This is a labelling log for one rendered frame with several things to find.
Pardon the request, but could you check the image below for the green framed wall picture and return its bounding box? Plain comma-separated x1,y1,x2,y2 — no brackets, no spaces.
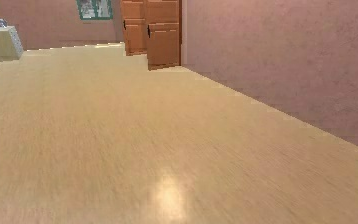
75,0,114,21

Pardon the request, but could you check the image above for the brown wooden room door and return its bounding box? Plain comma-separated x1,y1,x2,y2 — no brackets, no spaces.
144,0,183,71
120,0,149,57

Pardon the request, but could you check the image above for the white chest of drawers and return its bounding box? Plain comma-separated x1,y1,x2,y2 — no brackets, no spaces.
0,25,25,62

